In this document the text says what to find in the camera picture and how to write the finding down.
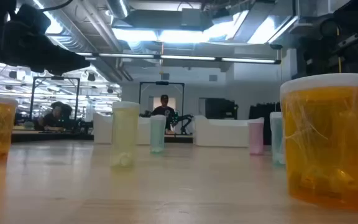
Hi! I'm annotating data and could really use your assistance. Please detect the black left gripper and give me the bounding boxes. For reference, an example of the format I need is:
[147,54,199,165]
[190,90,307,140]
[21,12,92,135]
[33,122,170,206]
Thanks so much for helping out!
[0,0,91,76]

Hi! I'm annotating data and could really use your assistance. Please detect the small white ball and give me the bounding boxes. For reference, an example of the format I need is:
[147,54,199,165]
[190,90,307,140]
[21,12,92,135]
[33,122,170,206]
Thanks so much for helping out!
[269,111,284,166]
[110,101,140,168]

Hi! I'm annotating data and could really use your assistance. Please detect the pink pill bottle white cap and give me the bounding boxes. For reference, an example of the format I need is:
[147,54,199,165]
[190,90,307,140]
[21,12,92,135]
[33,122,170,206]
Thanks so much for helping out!
[247,117,265,156]

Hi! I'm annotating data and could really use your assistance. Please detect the pale teal pill bottle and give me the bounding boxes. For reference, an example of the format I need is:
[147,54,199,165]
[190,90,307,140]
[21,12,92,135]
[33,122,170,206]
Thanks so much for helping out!
[149,114,167,154]

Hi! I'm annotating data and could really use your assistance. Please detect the white plastic bin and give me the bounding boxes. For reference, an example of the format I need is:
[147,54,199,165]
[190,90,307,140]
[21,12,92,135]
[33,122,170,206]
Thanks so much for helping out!
[92,111,165,146]
[193,114,265,148]

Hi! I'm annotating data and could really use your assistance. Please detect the person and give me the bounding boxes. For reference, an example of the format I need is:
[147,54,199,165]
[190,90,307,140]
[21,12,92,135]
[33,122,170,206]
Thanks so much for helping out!
[37,101,74,131]
[151,94,177,131]

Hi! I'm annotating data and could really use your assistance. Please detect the distant dark workbench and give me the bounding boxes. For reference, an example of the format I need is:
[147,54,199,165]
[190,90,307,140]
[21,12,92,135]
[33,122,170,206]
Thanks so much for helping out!
[11,129,94,144]

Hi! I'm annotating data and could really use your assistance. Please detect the black cabinet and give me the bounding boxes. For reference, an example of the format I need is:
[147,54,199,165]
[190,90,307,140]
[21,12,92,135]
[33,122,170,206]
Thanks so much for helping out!
[204,98,239,121]

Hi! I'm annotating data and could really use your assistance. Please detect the long ceiling light fixture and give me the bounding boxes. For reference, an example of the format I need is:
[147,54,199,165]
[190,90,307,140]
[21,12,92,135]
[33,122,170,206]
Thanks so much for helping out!
[76,52,282,65]

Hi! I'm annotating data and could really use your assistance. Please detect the black gantry frame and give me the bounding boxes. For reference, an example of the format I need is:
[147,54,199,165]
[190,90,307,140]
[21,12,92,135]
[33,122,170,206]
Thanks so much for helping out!
[139,81,185,118]
[29,76,81,122]

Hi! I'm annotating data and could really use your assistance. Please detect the yellow extension cable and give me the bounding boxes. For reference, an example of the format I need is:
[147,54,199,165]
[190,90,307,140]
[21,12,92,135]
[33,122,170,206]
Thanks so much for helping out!
[336,27,343,75]

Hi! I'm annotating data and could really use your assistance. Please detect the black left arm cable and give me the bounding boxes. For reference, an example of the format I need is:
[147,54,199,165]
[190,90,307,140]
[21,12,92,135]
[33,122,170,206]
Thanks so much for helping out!
[39,0,74,12]

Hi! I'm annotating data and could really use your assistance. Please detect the silver round ventilation duct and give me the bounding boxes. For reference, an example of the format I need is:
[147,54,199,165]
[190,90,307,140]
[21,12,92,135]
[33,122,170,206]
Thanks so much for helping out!
[106,0,130,19]

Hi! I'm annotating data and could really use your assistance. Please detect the black wall panels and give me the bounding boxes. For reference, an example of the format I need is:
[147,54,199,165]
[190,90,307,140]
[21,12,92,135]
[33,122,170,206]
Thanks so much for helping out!
[249,101,282,146]

